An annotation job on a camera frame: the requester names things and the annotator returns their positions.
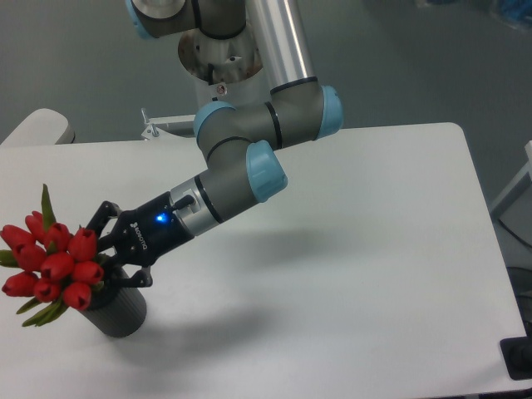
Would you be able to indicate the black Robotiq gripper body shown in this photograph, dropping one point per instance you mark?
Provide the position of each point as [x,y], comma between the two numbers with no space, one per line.
[150,231]

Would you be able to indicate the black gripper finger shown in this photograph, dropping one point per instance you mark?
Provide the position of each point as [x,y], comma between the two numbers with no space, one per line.
[106,211]
[117,277]

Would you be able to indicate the red tulip bouquet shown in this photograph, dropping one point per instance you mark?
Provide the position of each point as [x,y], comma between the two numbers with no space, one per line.
[56,269]

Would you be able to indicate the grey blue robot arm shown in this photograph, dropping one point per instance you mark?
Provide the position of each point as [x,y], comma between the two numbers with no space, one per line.
[238,140]

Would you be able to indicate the dark grey ribbed vase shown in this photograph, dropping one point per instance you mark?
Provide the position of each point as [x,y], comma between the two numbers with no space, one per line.
[116,311]

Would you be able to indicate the white chair armrest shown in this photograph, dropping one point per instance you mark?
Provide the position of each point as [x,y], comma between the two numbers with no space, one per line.
[42,127]

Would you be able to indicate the black device at table edge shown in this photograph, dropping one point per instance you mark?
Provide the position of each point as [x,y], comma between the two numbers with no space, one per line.
[516,352]

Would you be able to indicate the white furniture leg right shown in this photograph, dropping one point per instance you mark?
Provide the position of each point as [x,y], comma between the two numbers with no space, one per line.
[514,189]

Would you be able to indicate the blue items top right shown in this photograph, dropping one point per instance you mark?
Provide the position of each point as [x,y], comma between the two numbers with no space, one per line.
[513,13]

